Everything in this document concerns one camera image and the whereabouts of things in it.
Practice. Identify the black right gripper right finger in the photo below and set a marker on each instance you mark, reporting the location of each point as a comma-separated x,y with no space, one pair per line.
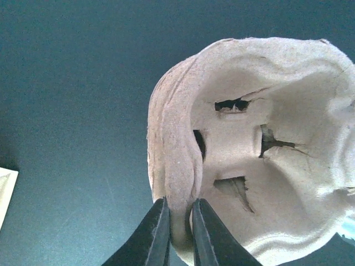
213,242

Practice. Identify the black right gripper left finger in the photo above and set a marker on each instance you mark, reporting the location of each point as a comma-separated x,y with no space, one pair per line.
149,244

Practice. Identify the single cardboard cup carrier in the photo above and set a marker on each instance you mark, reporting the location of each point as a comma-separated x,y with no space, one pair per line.
263,129

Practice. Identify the orange kraft paper bag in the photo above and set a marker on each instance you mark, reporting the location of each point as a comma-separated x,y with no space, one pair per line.
8,180

